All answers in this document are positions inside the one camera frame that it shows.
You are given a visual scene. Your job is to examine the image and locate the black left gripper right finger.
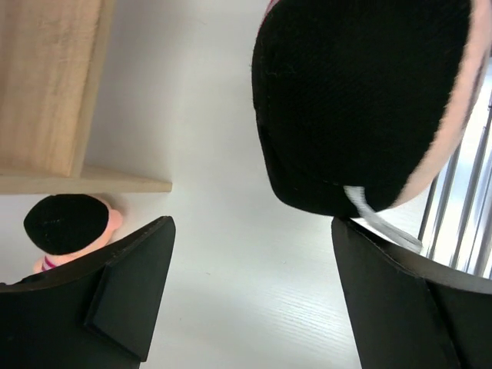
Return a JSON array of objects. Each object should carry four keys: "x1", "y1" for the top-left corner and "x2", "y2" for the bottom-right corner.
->
[{"x1": 331, "y1": 218, "x2": 491, "y2": 368}]

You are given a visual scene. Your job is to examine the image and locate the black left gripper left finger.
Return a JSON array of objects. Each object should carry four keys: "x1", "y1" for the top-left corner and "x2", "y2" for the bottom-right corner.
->
[{"x1": 1, "y1": 216, "x2": 176, "y2": 362}]

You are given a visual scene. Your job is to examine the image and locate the boy doll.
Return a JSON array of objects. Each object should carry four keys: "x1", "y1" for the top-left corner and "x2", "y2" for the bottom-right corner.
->
[
  {"x1": 23, "y1": 194, "x2": 123, "y2": 274},
  {"x1": 251, "y1": 0, "x2": 491, "y2": 252}
]

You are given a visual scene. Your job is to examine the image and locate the wooden two-tier shelf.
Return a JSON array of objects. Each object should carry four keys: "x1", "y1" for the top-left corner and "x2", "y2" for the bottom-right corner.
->
[{"x1": 1, "y1": 1, "x2": 172, "y2": 194}]

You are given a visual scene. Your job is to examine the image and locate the aluminium front rail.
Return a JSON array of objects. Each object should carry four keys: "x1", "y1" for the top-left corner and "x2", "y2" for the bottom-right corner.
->
[{"x1": 419, "y1": 64, "x2": 491, "y2": 279}]

